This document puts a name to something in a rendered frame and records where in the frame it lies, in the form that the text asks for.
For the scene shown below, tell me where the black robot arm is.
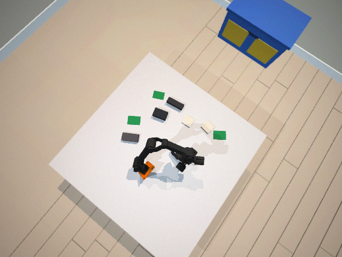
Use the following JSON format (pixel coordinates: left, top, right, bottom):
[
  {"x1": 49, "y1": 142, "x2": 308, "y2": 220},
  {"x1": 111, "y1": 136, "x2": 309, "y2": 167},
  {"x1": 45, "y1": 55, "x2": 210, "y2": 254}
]
[{"x1": 133, "y1": 137, "x2": 205, "y2": 175}]

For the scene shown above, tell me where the cream flat rectangular block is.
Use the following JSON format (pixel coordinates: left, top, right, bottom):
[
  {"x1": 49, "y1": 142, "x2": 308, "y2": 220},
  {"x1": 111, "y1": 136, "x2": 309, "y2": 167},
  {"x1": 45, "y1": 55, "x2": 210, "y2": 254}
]
[{"x1": 182, "y1": 115, "x2": 194, "y2": 127}]

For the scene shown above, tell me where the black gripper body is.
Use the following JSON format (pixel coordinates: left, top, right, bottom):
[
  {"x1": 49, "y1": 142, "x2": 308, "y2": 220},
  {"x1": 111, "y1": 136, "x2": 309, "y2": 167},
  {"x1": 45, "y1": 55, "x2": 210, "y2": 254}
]
[{"x1": 176, "y1": 162, "x2": 186, "y2": 172}]

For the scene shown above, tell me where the cream flat square tile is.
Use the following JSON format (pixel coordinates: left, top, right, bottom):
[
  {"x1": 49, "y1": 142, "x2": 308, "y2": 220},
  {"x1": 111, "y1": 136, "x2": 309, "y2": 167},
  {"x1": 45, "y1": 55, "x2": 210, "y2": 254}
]
[{"x1": 201, "y1": 120, "x2": 214, "y2": 133}]

